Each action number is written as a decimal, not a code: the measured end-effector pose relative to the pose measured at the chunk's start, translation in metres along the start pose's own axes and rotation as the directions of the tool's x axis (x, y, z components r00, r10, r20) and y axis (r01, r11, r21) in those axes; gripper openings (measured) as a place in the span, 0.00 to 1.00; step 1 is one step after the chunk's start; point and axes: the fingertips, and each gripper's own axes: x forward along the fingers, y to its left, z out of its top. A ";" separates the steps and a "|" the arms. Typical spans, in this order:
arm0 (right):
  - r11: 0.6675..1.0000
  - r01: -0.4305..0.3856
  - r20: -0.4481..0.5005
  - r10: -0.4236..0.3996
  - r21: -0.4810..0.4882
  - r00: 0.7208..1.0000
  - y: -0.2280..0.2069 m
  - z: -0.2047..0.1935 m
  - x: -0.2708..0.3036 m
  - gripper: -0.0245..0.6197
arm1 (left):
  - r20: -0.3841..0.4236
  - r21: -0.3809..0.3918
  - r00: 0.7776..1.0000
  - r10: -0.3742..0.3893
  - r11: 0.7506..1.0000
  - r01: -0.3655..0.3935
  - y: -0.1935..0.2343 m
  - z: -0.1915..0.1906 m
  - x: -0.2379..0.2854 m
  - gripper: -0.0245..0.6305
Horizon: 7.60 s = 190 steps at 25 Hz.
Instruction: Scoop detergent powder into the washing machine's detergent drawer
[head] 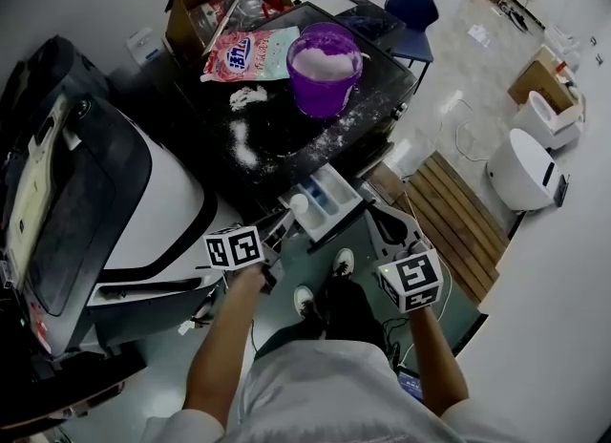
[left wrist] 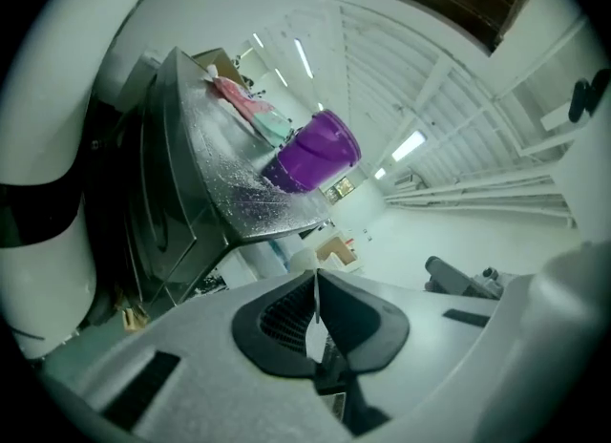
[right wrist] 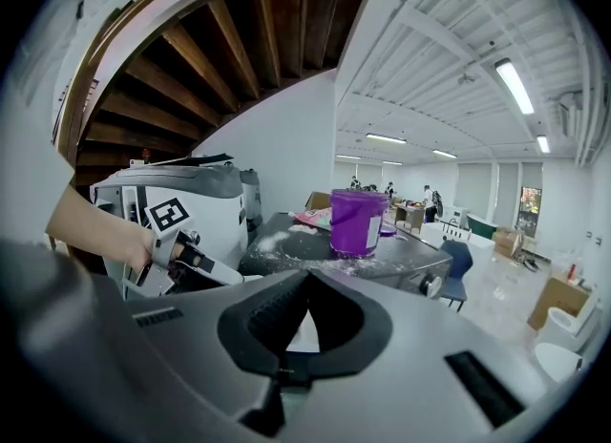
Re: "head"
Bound white wall box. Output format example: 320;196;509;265
125;27;162;68

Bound small detergent powder pile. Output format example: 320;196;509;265
228;84;269;113

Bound black washing machine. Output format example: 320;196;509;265
159;0;419;242

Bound wooden slat platform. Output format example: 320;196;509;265
404;151;511;305

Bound white boxy appliance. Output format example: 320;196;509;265
512;90;586;152

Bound black cables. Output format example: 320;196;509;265
380;315;414;369

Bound person's white t-shirt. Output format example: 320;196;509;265
137;339;540;443

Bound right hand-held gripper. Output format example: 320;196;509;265
365;202;445;315

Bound blue chair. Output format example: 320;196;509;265
383;0;440;85

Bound person's left forearm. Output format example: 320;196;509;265
183;266;267;416

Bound large black and white appliance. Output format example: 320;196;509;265
0;33;226;385

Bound brown cardboard box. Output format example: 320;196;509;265
507;46;581;116

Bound purple plastic bucket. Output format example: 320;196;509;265
285;21;365;119

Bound white paper sheet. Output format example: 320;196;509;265
466;23;494;50

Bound white detergent powder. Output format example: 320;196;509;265
291;43;360;83

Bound long detergent powder pile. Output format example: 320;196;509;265
230;119;260;168

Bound person's left shoe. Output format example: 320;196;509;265
292;285;317;322

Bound smartphone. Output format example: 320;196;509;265
394;368;427;405

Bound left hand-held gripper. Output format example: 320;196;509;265
203;209;298;296

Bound white detergent drawer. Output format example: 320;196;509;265
277;163;365;244

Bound open cardboard box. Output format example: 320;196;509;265
164;0;295;59

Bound person's right forearm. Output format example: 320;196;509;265
407;306;472;417

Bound round white appliance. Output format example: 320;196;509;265
486;127;571;214

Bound person's right shoe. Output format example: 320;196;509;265
331;247;355;281

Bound white floor cable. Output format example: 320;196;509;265
437;95;490;164

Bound person's shoe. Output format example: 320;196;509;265
331;247;355;281
292;285;317;322

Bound pink detergent bag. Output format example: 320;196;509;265
200;25;302;84

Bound person's black trousers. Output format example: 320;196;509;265
252;278;387;364

